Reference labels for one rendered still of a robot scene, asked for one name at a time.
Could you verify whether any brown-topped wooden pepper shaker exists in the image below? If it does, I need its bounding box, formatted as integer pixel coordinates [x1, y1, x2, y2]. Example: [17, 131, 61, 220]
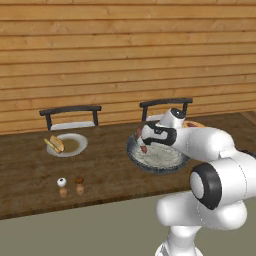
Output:
[74, 175, 86, 197]

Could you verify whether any red-brown sausage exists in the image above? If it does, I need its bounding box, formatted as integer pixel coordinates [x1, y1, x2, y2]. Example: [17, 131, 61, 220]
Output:
[135, 127, 149, 155]

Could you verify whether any white-topped wooden salt shaker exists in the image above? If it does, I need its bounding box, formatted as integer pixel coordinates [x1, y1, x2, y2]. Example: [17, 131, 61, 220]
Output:
[56, 177, 69, 199]

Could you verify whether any dark grey plate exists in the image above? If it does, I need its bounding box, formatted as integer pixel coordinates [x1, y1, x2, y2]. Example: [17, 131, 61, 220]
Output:
[125, 131, 191, 175]

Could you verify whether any tan hot dog bun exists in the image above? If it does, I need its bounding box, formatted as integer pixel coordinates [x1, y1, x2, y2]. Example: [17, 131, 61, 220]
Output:
[43, 134, 66, 155]

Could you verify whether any black chair with white seat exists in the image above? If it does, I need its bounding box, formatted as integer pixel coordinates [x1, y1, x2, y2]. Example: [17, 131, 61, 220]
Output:
[139, 97, 194, 123]
[39, 105, 102, 132]

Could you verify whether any brown bowl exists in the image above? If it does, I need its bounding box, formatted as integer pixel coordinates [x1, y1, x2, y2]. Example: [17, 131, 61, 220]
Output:
[182, 120, 207, 130]

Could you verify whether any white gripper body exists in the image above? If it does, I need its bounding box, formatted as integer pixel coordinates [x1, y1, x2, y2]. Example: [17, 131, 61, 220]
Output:
[140, 125, 155, 147]

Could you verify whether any white plate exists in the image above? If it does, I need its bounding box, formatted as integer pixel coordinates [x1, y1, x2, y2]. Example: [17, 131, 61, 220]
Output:
[45, 132, 89, 158]

